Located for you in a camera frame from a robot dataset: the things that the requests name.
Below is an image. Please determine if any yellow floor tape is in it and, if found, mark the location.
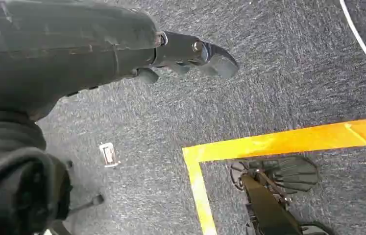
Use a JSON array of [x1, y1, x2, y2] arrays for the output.
[[182, 117, 366, 235]]

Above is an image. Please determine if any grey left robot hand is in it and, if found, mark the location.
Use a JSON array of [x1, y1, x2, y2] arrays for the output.
[[0, 0, 240, 122]]

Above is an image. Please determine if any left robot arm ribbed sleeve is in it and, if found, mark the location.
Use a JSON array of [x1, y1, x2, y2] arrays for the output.
[[0, 110, 105, 235]]

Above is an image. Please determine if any small silver floor plate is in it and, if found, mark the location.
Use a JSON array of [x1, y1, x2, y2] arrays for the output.
[[98, 142, 121, 168]]

